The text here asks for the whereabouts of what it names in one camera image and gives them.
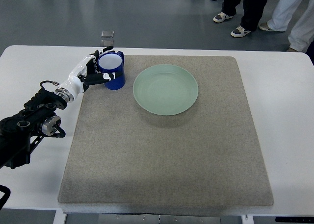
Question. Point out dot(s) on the person in grey trousers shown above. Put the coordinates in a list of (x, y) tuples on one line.
[(301, 32)]

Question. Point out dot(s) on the light green plate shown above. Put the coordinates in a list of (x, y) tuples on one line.
[(165, 89)]

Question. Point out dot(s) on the lower floor outlet cover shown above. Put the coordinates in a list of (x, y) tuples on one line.
[(107, 42)]

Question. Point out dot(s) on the blue mug white inside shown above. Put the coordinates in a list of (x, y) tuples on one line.
[(111, 65)]

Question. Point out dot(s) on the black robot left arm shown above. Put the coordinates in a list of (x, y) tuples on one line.
[(21, 133)]

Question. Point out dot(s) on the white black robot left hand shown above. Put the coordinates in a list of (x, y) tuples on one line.
[(85, 74)]

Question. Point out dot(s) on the person in dark trousers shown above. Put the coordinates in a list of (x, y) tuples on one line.
[(253, 11)]

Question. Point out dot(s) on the grey felt mat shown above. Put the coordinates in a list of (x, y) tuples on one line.
[(208, 155)]

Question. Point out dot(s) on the floor outlet cover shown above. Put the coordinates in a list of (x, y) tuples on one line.
[(107, 33), (107, 42)]

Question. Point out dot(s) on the upper floor outlet cover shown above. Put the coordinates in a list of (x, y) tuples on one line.
[(107, 33)]

